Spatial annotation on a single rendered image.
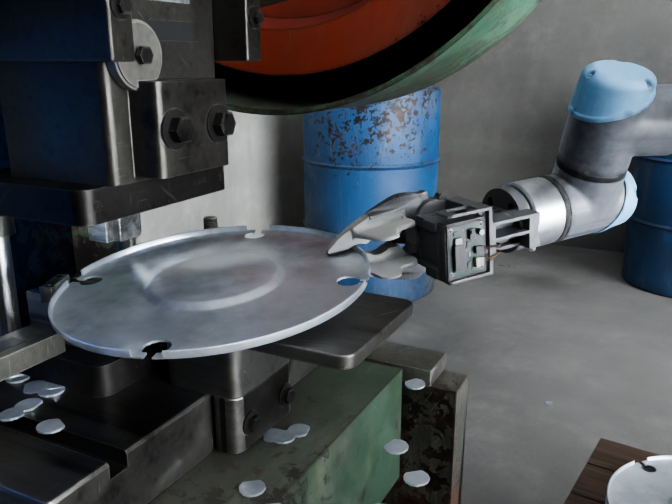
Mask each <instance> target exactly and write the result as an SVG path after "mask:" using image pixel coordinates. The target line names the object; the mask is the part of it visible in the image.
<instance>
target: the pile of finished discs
mask: <svg viewBox="0 0 672 504"><path fill-rule="evenodd" d="M642 463H643V464H642V465H641V464H639V463H638V462H637V463H635V461H632V462H629V463H627V464H625V465H623V466H622V467H620V468H619V469H618V470H617V471H616V472H615V473H614V474H613V475H612V476H611V478H610V480H609V483H608V486H607V494H606V499H605V504H672V455H661V456H651V457H647V459H646V460H645V461H642Z"/></svg>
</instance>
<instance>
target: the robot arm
mask: <svg viewBox="0 0 672 504"><path fill-rule="evenodd" d="M568 110H569V113H568V116H567V120H566V124H565V127H564V131H563V135H562V138H561V142H560V146H559V149H558V153H557V157H556V160H555V164H554V168H553V171H552V173H551V174H550V175H546V176H541V177H535V178H530V179H525V180H520V181H515V182H510V183H507V184H505V185H503V186H502V187H499V188H494V189H491V190H490V191H488V192H487V194H486V195H485V197H484V199H483V201H482V203H479V202H476V201H472V200H469V199H466V198H462V197H459V196H457V195H456V196H452V198H448V197H447V198H446V196H445V195H444V194H442V193H439V192H436V193H435V195H434V197H429V196H428V192H427V191H424V190H419V191H417V192H401V193H397V194H394V195H391V196H389V197H387V198H386V199H384V200H383V201H381V202H380V203H378V204H377V205H375V206H374V207H372V208H371V209H369V210H368V211H366V212H365V213H364V215H362V216H361V217H359V218H358V219H357V220H355V221H354V222H353V223H351V224H350V225H349V226H348V227H347V228H345V229H344V230H343V231H342V232H341V233H340V234H339V235H338V236H337V237H336V238H335V239H334V240H333V241H332V243H331V244H330V245H329V246H328V247H327V249H326V254H327V255H328V256H329V255H333V254H337V253H341V252H345V251H348V249H350V248H351V247H352V246H354V245H356V244H367V243H368V242H369V241H371V240H372V241H385V242H386V243H385V244H382V245H381V246H379V247H378V248H377V249H375V250H372V251H364V250H363V251H364V252H365V253H366V254H367V256H368V258H369V261H370V270H371V272H370V276H375V277H378V278H381V279H387V280H389V279H396V280H412V279H416V278H418V277H420V276H421V275H422V274H423V273H424V272H426V275H428V276H430V277H432V278H434V279H436V280H437V279H438V280H440V281H442V282H444V283H446V284H448V285H450V286H452V285H455V284H459V283H463V282H466V281H470V280H474V279H477V278H481V277H485V276H488V275H492V274H493V259H495V258H497V257H499V256H500V255H501V252H503V253H510V252H514V251H518V250H528V251H531V252H532V251H535V250H536V247H538V246H542V245H546V244H551V243H555V242H559V241H563V240H566V239H570V238H574V237H578V236H582V235H586V234H596V233H600V232H603V231H605V230H607V229H609V228H611V227H613V226H616V225H619V224H622V223H623V222H625V221H626V220H628V219H629V218H630V216H631V215H632V214H633V212H634V210H635V208H636V205H637V200H638V198H637V197H636V189H637V186H636V183H635V180H634V178H633V177H632V175H631V174H630V173H629V171H628V168H629V165H630V162H631V159H632V157H633V156H666V155H670V156H672V84H657V79H656V76H655V75H654V74H653V73H652V72H651V71H650V70H648V69H647V68H645V67H642V66H640V65H637V64H634V63H630V62H619V61H616V60H601V61H596V62H593V63H591V64H589V65H587V66H586V67H585V68H584V69H583V70H582V72H581V74H580V77H579V80H578V82H577V84H576V87H575V90H574V93H573V96H572V98H571V100H570V102H569V106H568ZM396 244H405V245H404V246H403V249H402V248H401V247H400V246H398V245H396ZM404 251H405V252H407V253H405V252H404ZM496 251H497V252H499V253H498V254H497V255H496ZM486 254H488V257H486ZM486 258H488V259H486ZM486 260H488V261H486ZM486 263H487V267H486ZM473 274H476V275H473ZM469 275H472V276H469ZM466 276H468V277H466ZM462 277H465V278H462ZM458 278H461V279H458Z"/></svg>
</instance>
